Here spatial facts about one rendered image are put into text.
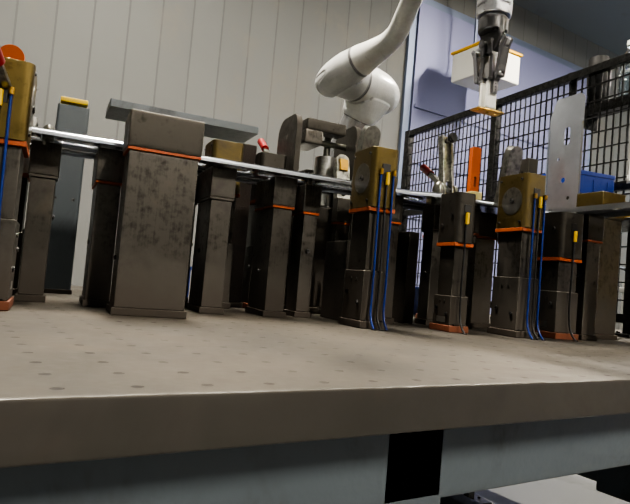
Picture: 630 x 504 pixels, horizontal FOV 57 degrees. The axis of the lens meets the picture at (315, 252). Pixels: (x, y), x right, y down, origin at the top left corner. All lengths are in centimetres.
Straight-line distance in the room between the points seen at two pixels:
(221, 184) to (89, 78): 271
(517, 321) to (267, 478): 88
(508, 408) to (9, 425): 43
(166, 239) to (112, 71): 293
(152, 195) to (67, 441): 65
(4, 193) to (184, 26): 323
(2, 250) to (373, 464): 62
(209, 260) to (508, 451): 69
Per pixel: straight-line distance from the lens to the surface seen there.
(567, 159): 173
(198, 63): 406
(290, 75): 436
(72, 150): 129
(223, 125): 153
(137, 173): 99
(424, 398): 52
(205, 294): 116
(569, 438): 77
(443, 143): 168
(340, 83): 192
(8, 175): 96
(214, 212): 116
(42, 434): 39
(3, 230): 95
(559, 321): 139
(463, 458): 63
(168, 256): 99
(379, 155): 113
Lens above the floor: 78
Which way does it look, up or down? 3 degrees up
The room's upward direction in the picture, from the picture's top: 5 degrees clockwise
